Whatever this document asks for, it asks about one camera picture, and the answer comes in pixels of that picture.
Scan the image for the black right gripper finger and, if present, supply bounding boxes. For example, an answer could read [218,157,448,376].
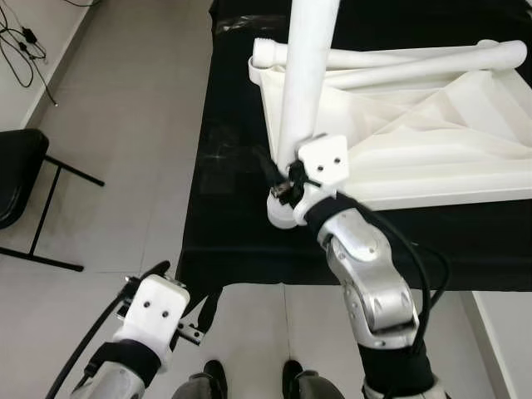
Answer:
[255,148,286,194]

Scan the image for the grey robot right leg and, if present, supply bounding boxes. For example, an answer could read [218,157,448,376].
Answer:
[281,359,348,399]

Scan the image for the black wall cable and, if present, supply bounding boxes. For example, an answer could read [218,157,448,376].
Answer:
[0,0,59,109]

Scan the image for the white plastic table top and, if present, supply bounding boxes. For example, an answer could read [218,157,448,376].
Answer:
[248,50,532,229]

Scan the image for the grey robot leg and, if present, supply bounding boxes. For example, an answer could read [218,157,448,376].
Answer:
[281,359,348,399]
[170,359,229,399]

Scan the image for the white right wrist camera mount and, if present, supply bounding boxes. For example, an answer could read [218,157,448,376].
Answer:
[295,135,350,196]

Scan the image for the black table cloth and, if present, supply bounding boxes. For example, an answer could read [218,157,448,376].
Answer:
[177,0,532,292]

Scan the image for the grey robot left leg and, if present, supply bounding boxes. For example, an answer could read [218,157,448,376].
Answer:
[170,359,229,399]

